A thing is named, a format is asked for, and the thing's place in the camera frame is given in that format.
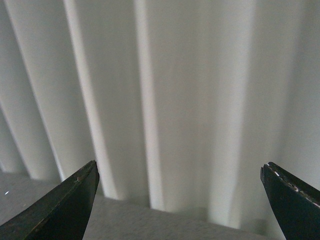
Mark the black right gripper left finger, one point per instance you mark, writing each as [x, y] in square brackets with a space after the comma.
[61, 214]

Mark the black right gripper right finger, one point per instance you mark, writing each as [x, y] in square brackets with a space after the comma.
[295, 204]

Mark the white pleated curtain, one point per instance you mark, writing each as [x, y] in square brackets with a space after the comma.
[180, 102]

